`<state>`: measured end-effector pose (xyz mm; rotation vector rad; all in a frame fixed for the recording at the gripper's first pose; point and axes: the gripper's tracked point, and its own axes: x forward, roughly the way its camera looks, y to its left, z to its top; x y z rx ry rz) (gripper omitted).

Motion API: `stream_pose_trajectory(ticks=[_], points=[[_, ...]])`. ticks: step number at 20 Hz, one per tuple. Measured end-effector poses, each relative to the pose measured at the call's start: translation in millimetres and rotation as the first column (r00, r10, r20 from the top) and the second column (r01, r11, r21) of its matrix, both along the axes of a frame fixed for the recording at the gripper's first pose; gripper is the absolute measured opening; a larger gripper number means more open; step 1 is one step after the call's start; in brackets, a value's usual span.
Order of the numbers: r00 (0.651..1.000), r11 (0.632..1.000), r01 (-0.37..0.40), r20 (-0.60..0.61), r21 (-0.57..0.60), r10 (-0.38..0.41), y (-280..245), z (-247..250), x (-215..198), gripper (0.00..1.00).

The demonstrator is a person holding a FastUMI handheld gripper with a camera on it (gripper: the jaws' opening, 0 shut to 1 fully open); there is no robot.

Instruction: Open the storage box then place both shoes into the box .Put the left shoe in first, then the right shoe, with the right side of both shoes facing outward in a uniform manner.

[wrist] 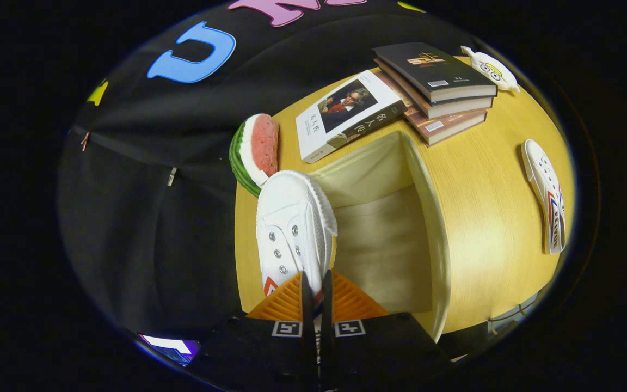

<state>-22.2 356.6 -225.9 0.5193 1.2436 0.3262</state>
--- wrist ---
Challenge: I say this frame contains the white canvas shoe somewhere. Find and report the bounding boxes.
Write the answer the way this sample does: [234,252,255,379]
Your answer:
[521,139,567,255]
[255,170,339,363]

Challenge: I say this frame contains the white plush toy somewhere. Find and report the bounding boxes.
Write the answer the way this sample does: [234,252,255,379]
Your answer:
[460,45,521,93]

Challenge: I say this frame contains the cream fabric storage box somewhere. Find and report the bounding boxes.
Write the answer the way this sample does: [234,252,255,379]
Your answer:
[308,130,452,344]

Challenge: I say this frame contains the reddish brown book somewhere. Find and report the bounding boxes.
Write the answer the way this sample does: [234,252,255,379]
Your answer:
[373,71,488,148]

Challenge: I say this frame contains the white portrait cover book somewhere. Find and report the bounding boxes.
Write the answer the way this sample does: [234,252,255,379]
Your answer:
[295,69,409,164]

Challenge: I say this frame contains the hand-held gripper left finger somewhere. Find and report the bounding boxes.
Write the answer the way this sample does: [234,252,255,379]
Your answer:
[186,271,319,392]

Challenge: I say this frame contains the dark brown book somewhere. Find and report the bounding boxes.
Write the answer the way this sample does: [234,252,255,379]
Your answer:
[373,59,495,120]

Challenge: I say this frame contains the watermelon slice toy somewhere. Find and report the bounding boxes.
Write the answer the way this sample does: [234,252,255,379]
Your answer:
[229,113,280,198]

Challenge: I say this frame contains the lit display screen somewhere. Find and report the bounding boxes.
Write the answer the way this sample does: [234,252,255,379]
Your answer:
[138,333,201,366]

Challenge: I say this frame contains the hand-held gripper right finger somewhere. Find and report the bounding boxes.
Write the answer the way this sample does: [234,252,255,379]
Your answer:
[319,269,453,391]

